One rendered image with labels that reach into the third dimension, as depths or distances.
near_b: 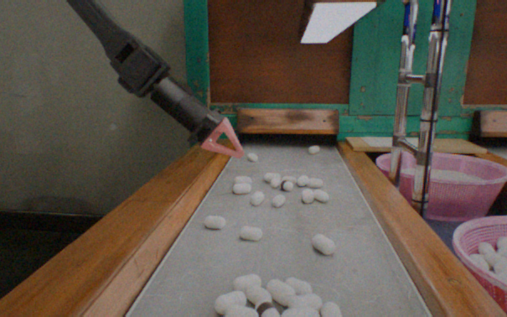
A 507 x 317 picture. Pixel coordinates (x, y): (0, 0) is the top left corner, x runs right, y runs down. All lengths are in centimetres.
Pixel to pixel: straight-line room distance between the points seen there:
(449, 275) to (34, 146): 238
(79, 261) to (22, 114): 215
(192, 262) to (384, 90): 86
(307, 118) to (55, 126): 169
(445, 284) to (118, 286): 34
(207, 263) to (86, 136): 194
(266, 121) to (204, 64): 26
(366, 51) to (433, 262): 80
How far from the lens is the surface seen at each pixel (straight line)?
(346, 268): 50
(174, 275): 48
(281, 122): 113
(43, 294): 44
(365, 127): 120
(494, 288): 49
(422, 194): 67
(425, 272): 47
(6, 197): 282
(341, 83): 119
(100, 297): 42
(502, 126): 127
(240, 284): 43
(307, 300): 40
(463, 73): 126
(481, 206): 90
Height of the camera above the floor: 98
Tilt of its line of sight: 14 degrees down
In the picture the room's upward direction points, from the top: straight up
